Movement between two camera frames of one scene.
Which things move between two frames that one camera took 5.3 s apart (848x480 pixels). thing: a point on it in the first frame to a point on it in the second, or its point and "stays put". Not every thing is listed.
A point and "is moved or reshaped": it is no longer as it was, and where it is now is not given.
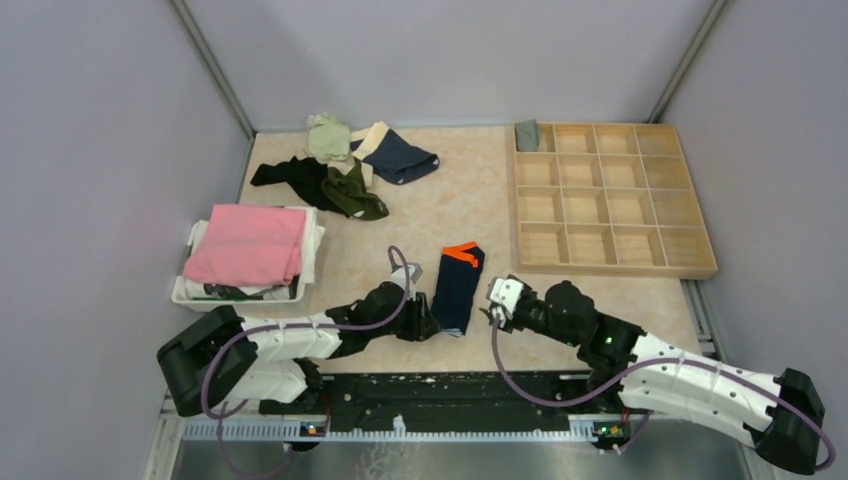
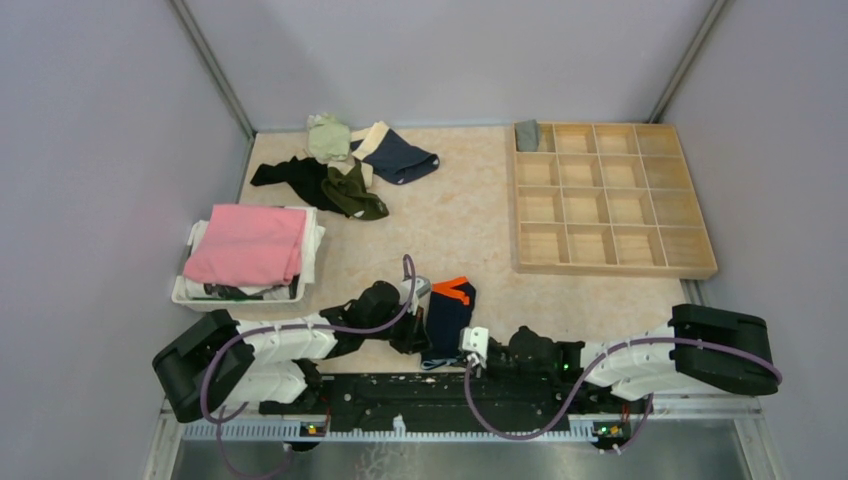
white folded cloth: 196,287 stays put
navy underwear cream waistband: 393,156 stays put
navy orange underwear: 456,284 is moved or reshaped
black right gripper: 516,325 to 491,377
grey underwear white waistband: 527,135 stays put
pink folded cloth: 247,245 stays put
